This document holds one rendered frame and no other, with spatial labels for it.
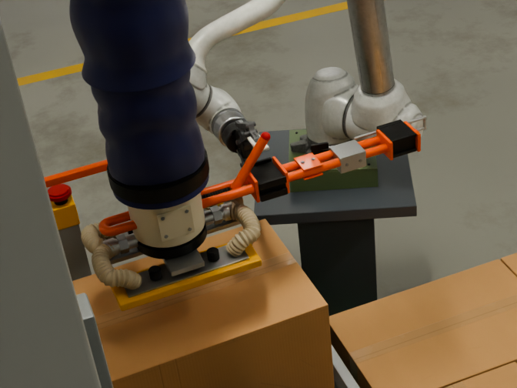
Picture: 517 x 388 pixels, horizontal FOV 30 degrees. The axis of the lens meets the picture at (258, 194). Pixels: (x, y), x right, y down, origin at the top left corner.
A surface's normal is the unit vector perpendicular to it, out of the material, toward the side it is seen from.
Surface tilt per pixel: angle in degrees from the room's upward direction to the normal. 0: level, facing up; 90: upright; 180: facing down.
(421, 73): 0
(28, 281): 90
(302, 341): 90
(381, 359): 0
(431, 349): 0
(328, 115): 80
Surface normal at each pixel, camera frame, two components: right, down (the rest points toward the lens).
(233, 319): -0.10, -0.82
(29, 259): 0.35, 0.51
